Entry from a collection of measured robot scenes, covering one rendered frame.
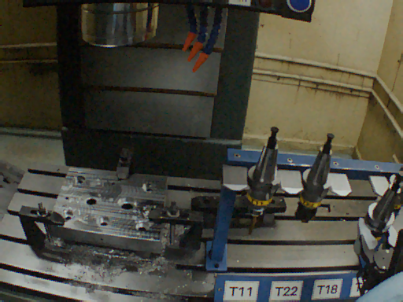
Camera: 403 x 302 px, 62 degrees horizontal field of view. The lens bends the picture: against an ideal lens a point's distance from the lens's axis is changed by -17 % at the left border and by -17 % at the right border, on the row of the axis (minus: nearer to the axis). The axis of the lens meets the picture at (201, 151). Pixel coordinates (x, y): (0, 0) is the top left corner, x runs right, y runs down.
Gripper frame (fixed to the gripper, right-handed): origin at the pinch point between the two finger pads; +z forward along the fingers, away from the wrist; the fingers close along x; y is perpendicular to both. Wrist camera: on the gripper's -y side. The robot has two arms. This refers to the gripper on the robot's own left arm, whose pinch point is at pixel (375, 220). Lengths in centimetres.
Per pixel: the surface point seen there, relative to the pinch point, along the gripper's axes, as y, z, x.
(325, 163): -7.2, 7.5, -12.6
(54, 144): 66, 98, -104
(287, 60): 15, 106, 1
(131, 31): -25, 18, -50
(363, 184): 42, 60, 33
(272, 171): -4.7, 7.4, -22.7
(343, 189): -1.7, 6.8, -6.7
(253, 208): 5.2, 7.2, -24.5
